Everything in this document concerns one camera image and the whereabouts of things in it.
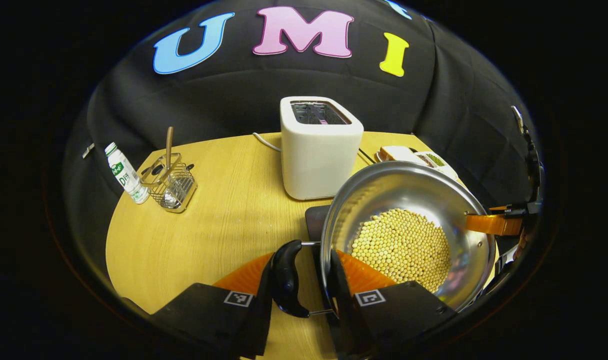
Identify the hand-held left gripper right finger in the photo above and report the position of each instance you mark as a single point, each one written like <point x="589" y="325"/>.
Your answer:
<point x="341" y="310"/>

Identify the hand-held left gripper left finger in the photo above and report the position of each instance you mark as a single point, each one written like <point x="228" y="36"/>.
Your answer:
<point x="256" y="320"/>

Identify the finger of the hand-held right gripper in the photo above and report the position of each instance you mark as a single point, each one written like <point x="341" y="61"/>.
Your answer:
<point x="494" y="223"/>
<point x="509" y="265"/>

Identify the pile of soybeans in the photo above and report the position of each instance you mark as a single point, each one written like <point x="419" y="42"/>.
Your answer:
<point x="401" y="247"/>

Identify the black induction cooktop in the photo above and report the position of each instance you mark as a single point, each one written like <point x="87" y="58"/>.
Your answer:
<point x="316" y="222"/>

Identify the silver cloth clip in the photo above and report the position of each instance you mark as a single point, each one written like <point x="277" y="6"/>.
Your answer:
<point x="88" y="150"/>
<point x="518" y="118"/>

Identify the white bread sandwich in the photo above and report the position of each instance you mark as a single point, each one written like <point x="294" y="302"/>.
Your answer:
<point x="396" y="153"/>

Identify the white toaster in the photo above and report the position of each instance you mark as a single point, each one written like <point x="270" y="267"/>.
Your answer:
<point x="319" y="160"/>

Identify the wooden stick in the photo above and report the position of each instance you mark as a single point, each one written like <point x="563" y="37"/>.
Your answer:
<point x="169" y="147"/>

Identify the white bottle green label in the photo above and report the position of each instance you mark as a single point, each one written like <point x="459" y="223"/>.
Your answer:
<point x="126" y="175"/>

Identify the black backdrop cloth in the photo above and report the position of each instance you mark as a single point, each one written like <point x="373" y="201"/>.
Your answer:
<point x="224" y="95"/>

